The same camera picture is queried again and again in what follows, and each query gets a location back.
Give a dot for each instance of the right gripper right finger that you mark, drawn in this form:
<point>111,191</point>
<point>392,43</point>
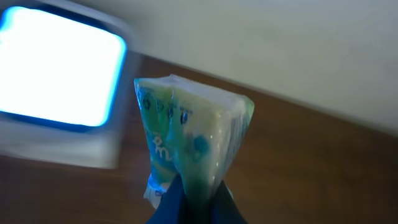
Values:
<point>223,209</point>

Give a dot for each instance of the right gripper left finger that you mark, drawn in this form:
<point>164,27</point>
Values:
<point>172,208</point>

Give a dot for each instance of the small teal tissue packet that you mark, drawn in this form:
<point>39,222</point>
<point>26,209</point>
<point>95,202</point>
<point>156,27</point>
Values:
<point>193,130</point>

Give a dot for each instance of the white barcode scanner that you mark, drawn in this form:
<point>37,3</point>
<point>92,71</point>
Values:
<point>66,79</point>

